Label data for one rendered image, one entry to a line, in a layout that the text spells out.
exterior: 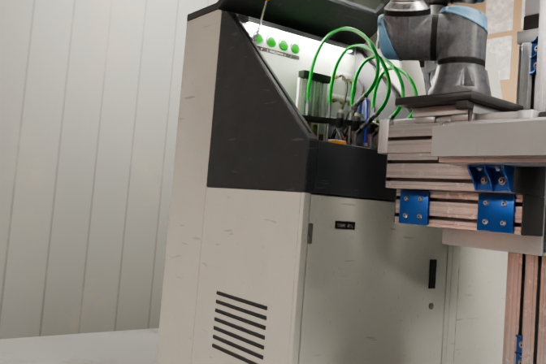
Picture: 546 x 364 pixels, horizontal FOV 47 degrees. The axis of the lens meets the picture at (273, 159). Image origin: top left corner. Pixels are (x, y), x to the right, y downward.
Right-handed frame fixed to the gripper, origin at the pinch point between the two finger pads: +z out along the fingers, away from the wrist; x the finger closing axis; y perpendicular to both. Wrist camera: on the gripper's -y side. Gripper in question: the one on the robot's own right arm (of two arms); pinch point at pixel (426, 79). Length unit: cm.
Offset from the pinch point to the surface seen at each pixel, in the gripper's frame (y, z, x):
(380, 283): -3, 69, -12
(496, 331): -3, 88, 52
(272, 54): -57, -12, -25
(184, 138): -81, 23, -47
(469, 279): -3, 68, 33
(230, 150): -46, 29, -47
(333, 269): -3, 65, -33
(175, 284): -78, 80, -47
